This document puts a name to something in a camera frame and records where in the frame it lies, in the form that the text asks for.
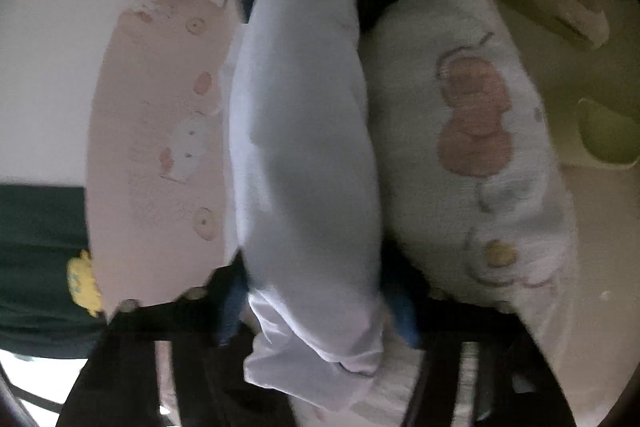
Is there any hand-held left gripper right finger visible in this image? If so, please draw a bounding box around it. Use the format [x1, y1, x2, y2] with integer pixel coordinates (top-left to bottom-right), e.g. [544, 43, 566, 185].
[382, 252, 576, 427]

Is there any white garment with black trim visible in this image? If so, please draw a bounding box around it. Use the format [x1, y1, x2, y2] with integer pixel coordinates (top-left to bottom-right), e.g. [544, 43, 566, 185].
[227, 0, 386, 410]

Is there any pale green patterned mat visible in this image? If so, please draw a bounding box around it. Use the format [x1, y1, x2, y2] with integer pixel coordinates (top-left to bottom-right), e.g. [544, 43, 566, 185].
[475, 0, 640, 168]

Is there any cartoon cat printed bed sheet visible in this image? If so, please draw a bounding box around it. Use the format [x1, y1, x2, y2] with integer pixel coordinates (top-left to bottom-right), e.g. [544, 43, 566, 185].
[85, 0, 581, 427]

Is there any window with dark bars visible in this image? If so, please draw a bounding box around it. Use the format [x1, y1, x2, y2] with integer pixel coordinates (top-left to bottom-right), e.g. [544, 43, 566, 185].
[0, 347, 88, 415]

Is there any dark green cloth yellow figure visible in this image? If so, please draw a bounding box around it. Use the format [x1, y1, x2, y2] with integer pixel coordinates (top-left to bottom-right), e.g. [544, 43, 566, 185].
[0, 184, 108, 358]

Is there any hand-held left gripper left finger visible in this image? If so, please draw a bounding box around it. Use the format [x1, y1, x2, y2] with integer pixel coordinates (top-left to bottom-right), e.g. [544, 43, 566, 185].
[55, 257, 261, 427]

